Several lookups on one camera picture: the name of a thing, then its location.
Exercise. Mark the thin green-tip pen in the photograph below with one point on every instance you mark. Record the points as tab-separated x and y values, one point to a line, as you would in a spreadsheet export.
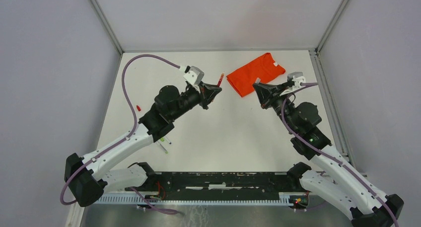
162	147

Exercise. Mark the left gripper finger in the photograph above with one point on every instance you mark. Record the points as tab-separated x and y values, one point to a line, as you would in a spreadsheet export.
210	94
209	87

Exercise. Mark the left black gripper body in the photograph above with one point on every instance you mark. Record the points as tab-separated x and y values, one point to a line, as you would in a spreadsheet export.
194	97

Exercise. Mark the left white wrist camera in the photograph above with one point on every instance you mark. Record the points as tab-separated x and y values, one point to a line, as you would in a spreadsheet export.
193	75

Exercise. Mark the folded orange cloth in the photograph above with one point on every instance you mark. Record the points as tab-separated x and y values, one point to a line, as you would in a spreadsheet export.
263	67

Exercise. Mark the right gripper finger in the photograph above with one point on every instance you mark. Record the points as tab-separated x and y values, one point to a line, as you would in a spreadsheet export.
263	87
264	97

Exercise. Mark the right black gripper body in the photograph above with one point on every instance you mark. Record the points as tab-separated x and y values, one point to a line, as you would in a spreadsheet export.
276	101

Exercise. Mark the red orange pen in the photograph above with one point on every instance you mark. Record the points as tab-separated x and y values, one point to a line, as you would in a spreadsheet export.
220	80

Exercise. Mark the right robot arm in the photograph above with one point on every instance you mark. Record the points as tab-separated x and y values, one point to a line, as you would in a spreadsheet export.
346	189

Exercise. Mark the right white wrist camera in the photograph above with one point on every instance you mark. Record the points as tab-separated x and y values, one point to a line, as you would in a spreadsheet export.
294	82

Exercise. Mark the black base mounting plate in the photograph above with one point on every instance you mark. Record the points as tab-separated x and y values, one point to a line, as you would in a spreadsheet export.
220	186

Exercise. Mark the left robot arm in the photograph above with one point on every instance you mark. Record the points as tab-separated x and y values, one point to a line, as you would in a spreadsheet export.
90	176

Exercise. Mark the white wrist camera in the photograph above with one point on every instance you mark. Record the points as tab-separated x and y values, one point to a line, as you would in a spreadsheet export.
193	75
294	82

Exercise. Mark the white slotted cable duct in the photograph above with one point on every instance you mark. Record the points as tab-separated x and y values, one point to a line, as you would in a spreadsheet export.
135	199

